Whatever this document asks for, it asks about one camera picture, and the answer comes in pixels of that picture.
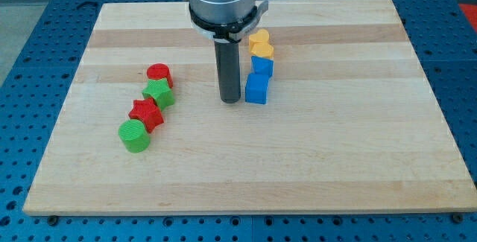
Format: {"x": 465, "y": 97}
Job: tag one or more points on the dark cylindrical pointer rod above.
{"x": 228, "y": 70}

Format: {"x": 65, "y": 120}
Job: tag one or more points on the black clamp ring mount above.
{"x": 232, "y": 32}

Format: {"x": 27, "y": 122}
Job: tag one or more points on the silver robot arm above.
{"x": 226, "y": 23}

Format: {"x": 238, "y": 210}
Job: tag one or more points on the yellow heart block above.
{"x": 259, "y": 37}

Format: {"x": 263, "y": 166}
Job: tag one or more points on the yellow hexagon block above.
{"x": 264, "y": 50}

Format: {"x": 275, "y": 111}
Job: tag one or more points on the blue diamond block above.
{"x": 261, "y": 65}

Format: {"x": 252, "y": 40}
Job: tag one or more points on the blue cube block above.
{"x": 256, "y": 88}

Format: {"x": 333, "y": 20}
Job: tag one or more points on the red cylinder block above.
{"x": 159, "y": 71}

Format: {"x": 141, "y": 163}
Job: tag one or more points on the green star block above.
{"x": 160, "y": 91}

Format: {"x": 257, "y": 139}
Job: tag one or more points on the red star block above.
{"x": 147, "y": 112}

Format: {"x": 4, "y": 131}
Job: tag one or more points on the green cylinder block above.
{"x": 134, "y": 136}

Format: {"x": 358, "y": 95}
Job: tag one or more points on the wooden board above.
{"x": 350, "y": 126}

